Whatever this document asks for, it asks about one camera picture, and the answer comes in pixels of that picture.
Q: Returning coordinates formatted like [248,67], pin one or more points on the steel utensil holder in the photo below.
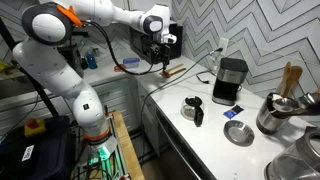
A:
[268,120]

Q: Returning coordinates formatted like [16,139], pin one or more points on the wooden spoon round head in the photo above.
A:
[293,77]

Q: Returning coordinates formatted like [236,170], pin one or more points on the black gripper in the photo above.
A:
[156,51]

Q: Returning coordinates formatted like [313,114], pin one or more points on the dark wooden spoon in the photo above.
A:
[176,72]

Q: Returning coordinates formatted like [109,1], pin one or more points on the small blue packet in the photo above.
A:
[233,112]

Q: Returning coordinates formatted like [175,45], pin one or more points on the metal ladle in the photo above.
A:
[285,104]

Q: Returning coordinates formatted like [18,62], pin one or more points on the clear container blue lid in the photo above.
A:
[131,62]

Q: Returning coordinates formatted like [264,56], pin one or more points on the yellow emergency stop box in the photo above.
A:
[34,127]

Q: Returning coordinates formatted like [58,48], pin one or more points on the white wall outlet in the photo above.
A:
[223,45]

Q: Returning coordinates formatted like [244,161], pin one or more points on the light wooden slotted spatula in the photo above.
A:
[174,67]

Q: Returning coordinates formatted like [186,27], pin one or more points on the blue bottle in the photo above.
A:
[91,62]

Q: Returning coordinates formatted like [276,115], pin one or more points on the black drip coffee maker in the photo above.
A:
[229,81]

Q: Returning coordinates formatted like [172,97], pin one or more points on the small orange object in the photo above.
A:
[119,68]

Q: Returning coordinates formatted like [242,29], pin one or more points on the wooden spoon narrow head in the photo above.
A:
[286,75]

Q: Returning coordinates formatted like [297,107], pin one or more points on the glass coffee pot black lid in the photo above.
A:
[192,109]

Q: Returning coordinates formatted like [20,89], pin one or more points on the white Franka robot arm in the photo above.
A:
[50,70]

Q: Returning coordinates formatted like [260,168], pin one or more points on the wooden topped robot cart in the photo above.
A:
[128,150]

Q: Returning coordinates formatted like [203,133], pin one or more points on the black robot control box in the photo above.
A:
[43,156]

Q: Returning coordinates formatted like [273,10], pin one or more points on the round metal bowl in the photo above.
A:
[239,132]

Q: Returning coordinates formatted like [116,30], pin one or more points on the black metal pole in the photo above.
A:
[36,85]

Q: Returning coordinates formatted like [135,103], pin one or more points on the built-in dishwasher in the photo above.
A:
[176,156]

